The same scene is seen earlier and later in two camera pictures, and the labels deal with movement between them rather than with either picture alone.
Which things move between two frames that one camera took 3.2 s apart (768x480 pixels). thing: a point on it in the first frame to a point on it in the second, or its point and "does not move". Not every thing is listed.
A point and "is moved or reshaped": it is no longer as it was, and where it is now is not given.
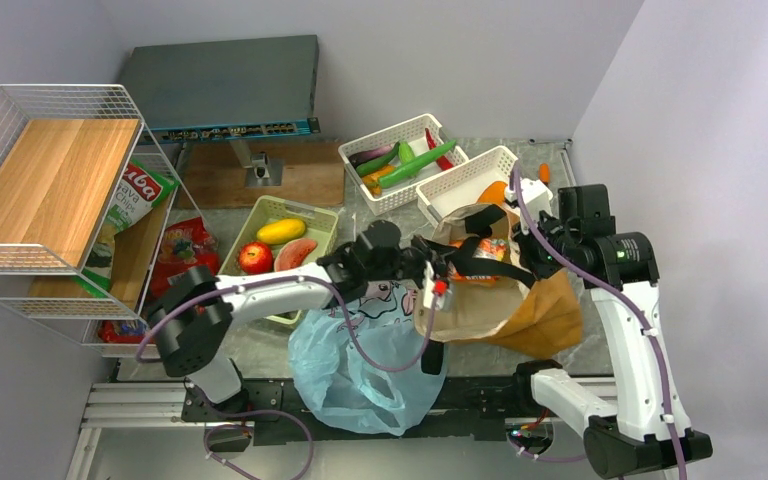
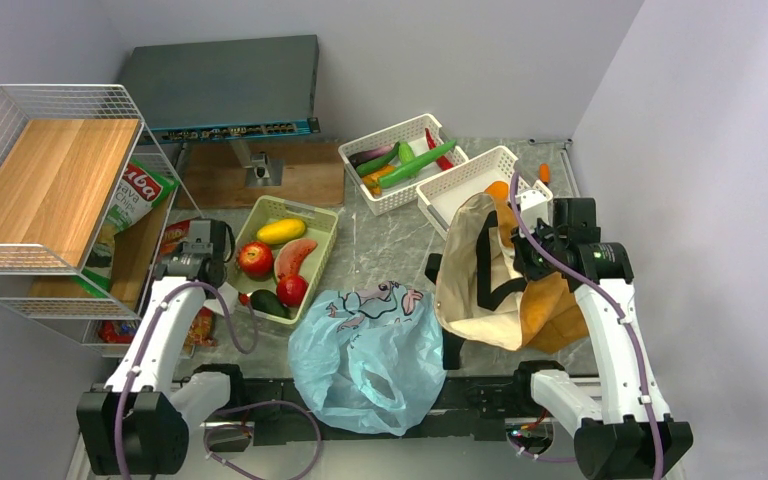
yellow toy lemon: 281,230 does not move
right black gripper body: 539,257 does not move
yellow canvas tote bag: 493,294 is moved or reshaped
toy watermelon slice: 293,252 does not move
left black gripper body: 408,263 to 223,274
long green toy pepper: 416,165 does not move
